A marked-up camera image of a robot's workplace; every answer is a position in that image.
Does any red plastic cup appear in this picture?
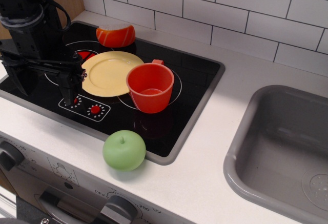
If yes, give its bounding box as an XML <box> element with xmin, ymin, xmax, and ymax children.
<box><xmin>126</xmin><ymin>59</ymin><xmax>175</xmax><ymax>114</ymax></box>

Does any salmon sushi toy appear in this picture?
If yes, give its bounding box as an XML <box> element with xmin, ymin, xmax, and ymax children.
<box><xmin>96</xmin><ymin>24</ymin><xmax>136</xmax><ymax>48</ymax></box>

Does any yellow plastic plate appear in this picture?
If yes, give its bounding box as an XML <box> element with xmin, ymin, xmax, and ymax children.
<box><xmin>82</xmin><ymin>51</ymin><xmax>144</xmax><ymax>97</ymax></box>

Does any grey left oven knob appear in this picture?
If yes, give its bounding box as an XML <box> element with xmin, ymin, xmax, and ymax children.
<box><xmin>1</xmin><ymin>141</ymin><xmax>25</xmax><ymax>171</ymax></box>

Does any grey toy sink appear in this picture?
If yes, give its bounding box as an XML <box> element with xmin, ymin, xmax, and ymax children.
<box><xmin>223</xmin><ymin>86</ymin><xmax>327</xmax><ymax>223</ymax></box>

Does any grey oven knob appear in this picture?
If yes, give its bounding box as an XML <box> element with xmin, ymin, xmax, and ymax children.
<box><xmin>100</xmin><ymin>195</ymin><xmax>138</xmax><ymax>224</ymax></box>
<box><xmin>1</xmin><ymin>141</ymin><xmax>25</xmax><ymax>171</ymax></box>

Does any grey middle oven knob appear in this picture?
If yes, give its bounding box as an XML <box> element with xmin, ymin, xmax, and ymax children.
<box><xmin>100</xmin><ymin>195</ymin><xmax>138</xmax><ymax>224</ymax></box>

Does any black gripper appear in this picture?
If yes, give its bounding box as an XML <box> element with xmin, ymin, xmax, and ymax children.
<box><xmin>1</xmin><ymin>18</ymin><xmax>87</xmax><ymax>105</ymax></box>

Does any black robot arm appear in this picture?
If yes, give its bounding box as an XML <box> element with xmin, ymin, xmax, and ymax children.
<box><xmin>1</xmin><ymin>0</ymin><xmax>87</xmax><ymax>105</ymax></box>

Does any grey oven door handle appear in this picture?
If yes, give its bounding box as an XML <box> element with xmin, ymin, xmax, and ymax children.
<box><xmin>38</xmin><ymin>192</ymin><xmax>106</xmax><ymax>223</ymax></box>

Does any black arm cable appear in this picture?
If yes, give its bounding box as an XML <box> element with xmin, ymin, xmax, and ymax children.
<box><xmin>45</xmin><ymin>0</ymin><xmax>72</xmax><ymax>31</ymax></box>

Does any green toy apple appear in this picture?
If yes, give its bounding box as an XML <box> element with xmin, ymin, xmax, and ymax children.
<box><xmin>102</xmin><ymin>130</ymin><xmax>146</xmax><ymax>171</ymax></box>

